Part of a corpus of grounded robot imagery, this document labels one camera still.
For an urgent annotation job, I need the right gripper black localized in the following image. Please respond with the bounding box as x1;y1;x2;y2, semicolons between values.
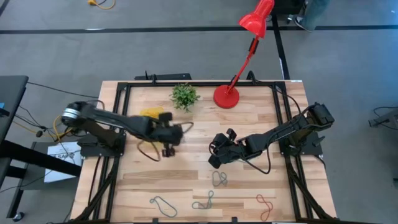
208;128;247;170

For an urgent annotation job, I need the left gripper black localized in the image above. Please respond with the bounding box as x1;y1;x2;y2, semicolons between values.
150;111;185;158

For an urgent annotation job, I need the grey rubber band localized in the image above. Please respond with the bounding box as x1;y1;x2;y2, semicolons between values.
212;170;229;188

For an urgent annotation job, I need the yellow translucent plastic bin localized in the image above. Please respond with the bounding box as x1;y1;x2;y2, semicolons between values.
139;106;166;120

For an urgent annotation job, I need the green potted plant white pot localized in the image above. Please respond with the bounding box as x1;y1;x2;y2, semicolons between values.
169;82;201;113

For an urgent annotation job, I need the red desk lamp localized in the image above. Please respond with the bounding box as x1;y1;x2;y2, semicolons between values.
213;0;275;110

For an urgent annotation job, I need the teal rubber band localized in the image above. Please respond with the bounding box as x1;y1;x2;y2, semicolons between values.
191;190;215;210
149;195;178;218

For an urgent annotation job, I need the black flat box with antennas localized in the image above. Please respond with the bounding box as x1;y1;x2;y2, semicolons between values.
134;70;193;82

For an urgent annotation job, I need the red rubber band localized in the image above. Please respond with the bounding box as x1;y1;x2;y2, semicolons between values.
256;194;274;222

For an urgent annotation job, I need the white printed paper sheet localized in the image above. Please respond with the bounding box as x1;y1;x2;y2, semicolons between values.
44;141;83;184

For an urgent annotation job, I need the grey flat panel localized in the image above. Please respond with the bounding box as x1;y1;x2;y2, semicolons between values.
18;141;82;191

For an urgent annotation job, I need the black furniture base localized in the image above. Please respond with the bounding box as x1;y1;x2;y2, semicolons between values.
272;0;307;16

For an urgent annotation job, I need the person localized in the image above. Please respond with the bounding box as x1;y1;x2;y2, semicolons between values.
293;0;332;33

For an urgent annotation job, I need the black desk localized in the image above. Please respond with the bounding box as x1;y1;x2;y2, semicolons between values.
0;75;83;222

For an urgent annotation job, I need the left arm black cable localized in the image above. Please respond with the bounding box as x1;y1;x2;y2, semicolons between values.
136;139;162;162

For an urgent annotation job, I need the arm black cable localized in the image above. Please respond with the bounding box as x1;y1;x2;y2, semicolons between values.
270;86;303;113
136;139;162;162

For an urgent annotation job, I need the black metal table frame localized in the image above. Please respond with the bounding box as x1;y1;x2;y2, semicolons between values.
73;81;340;224

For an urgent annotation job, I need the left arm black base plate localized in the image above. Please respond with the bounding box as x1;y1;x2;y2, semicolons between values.
76;136;127;157

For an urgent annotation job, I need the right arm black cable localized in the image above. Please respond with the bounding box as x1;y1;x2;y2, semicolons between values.
270;86;303;113

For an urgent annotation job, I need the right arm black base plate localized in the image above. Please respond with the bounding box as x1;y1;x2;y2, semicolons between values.
278;130;326;157

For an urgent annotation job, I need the yellow cable loop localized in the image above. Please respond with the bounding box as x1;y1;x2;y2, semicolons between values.
52;114;75;141

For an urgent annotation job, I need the long black floor cable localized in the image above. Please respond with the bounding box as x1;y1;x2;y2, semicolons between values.
26;81;100;100

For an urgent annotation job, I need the black cable with plug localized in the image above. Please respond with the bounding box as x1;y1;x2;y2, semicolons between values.
14;105;47;138

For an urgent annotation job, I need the yellow floor cable with plug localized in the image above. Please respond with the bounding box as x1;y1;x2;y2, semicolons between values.
88;0;116;10

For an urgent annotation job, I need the black device with cable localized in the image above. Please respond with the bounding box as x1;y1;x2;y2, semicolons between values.
368;106;398;128

